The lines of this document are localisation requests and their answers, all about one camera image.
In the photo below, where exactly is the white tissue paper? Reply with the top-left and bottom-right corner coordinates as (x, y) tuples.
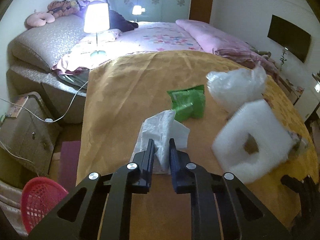
(130, 110), (190, 174)

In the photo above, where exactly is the white foam packing block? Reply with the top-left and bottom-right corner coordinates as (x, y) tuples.
(212, 99), (294, 184)

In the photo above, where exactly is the green snack wrapper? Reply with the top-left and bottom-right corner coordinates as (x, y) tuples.
(167, 85), (206, 122)

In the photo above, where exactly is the clear bubble plastic bag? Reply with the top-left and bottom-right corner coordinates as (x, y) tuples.
(206, 64), (267, 113)

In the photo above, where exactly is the golden yellow bedspread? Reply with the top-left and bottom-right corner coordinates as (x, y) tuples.
(76, 50), (319, 239)

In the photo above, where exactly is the pink plastic laundry basket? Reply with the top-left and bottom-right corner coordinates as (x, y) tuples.
(21, 177), (68, 234)

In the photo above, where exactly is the grey upholstered nightstand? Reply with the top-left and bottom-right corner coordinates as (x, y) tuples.
(1, 92), (62, 176)

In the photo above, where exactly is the beige patterned curtain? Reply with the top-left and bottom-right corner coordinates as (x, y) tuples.
(0, 181), (28, 239)

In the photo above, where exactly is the pink folded quilt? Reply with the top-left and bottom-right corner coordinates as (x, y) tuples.
(176, 20), (278, 79)

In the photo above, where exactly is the pink floral bed sheet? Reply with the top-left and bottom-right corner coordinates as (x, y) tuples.
(53, 22), (203, 75)

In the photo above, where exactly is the magazine on nightstand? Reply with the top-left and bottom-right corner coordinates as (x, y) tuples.
(5, 96), (29, 118)

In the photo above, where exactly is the dark purple plush pillow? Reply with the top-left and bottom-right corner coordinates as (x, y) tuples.
(109, 9), (138, 32)

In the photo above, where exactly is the grey padded headboard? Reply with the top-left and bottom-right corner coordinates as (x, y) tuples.
(11, 15), (86, 73)

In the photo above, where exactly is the lit table lamp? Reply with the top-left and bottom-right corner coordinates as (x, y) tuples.
(84, 1), (110, 57)

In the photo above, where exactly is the brown wooden door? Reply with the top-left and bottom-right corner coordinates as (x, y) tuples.
(189, 0), (213, 23)

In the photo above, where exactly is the brown plush toys pile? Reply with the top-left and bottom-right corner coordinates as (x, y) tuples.
(47, 0), (90, 18)

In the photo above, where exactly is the pink plush toy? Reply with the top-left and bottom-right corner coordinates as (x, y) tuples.
(26, 12), (55, 27)

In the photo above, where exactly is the grey bed frame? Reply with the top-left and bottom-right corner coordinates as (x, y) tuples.
(7, 62), (89, 124)

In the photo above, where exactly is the white lamp power cable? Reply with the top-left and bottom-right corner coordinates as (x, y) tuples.
(0, 80), (91, 124)

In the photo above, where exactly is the white charger cable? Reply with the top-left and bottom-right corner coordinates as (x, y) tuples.
(0, 139), (41, 176)

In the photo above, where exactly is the wall mounted black television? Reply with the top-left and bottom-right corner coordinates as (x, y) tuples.
(267, 15), (311, 63)

